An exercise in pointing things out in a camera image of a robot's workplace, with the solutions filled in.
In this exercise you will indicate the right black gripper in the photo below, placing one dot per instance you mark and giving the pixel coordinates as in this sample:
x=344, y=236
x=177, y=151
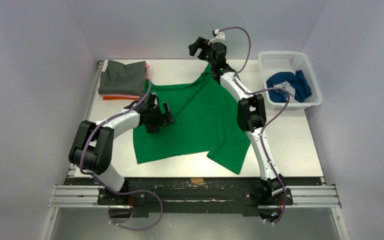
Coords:
x=202, y=44

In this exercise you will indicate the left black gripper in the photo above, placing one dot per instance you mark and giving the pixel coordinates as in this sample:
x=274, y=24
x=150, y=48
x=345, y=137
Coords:
x=153, y=127

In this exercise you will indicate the green t shirt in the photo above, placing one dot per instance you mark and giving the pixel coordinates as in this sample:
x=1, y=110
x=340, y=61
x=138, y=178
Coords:
x=206, y=121

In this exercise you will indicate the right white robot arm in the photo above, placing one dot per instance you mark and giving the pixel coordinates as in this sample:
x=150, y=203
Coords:
x=251, y=113

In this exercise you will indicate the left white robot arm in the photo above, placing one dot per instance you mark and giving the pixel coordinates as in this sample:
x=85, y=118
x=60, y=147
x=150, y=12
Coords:
x=92, y=147

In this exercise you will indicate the folded pink t shirt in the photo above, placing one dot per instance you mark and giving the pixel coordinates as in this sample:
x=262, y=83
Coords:
x=147, y=71

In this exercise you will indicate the folded orange t shirt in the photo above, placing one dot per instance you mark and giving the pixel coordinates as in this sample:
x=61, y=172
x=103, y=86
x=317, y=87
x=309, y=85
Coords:
x=108, y=97

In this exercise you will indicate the folded grey t shirt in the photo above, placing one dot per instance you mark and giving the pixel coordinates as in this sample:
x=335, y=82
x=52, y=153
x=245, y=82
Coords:
x=120, y=78

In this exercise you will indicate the brown tape piece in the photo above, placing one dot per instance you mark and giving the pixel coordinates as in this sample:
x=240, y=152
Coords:
x=197, y=180

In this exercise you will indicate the white plastic basket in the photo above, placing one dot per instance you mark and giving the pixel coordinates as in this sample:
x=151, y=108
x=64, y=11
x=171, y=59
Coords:
x=272, y=62

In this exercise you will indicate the blue white t shirt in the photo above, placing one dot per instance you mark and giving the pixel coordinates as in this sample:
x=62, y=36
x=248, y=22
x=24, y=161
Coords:
x=295, y=83

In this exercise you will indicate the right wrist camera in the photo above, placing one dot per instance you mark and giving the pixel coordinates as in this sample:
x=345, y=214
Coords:
x=218, y=37

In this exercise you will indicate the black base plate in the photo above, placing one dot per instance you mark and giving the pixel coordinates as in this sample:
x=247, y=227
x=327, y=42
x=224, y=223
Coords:
x=220, y=195

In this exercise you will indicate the aluminium rail frame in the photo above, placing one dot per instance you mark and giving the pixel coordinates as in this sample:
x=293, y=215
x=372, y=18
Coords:
x=294, y=151

